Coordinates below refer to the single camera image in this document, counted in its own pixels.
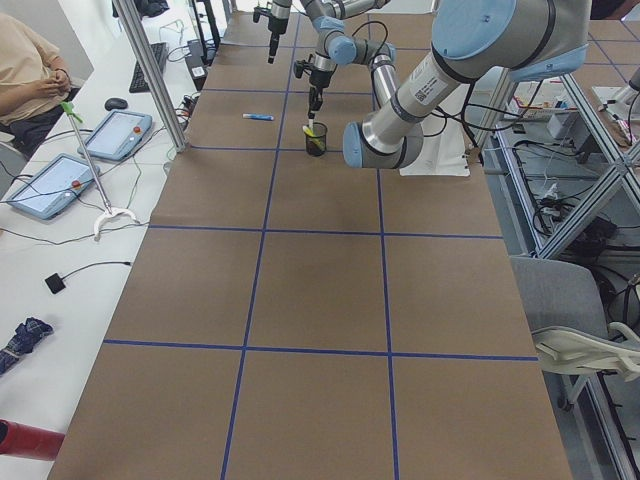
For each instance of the blue teach pendant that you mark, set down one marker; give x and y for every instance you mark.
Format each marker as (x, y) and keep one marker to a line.
(118, 134)
(53, 188)

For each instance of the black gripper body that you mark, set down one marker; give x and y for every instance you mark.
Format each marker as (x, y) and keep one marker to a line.
(273, 26)
(316, 80)

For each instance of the reacher grabber tool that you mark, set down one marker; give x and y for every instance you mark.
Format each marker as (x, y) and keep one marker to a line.
(109, 211)

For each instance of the far blue teach pendant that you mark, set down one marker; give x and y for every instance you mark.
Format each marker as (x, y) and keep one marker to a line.
(118, 134)

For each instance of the yellow highlighter pen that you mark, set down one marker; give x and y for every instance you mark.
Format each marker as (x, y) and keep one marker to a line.
(307, 131)

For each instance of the folded dark plaid umbrella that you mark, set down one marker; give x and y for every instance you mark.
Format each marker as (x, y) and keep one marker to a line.
(26, 336)

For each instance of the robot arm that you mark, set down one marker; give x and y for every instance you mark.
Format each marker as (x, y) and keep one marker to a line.
(534, 40)
(327, 18)

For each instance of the white camera mast base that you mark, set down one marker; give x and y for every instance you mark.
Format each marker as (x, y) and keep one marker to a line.
(443, 151)

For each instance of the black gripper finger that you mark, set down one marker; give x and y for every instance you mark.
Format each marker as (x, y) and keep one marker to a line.
(315, 101)
(273, 47)

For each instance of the grey office chair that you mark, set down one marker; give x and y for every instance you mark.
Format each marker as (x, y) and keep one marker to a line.
(568, 323)

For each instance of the aluminium frame post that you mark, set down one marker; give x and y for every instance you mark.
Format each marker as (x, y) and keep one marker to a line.
(140, 46)

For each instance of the red cylinder bottle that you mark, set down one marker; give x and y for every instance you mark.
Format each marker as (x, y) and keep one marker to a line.
(25, 441)

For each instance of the black mesh pen cup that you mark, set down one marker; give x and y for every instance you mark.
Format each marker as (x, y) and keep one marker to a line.
(316, 146)

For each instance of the black computer mouse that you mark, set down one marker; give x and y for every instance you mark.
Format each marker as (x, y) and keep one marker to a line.
(115, 103)

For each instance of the blue highlighter pen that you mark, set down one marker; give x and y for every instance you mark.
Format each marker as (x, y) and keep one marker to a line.
(258, 117)

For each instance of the small black square device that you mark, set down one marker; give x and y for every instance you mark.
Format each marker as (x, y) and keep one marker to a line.
(55, 283)

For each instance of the near blue teach pendant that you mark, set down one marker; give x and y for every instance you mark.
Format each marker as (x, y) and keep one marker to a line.
(53, 188)

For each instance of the brown paper table mat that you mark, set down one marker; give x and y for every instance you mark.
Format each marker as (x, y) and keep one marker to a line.
(289, 317)

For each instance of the person in beige shirt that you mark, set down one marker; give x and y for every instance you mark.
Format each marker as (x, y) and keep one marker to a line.
(35, 81)

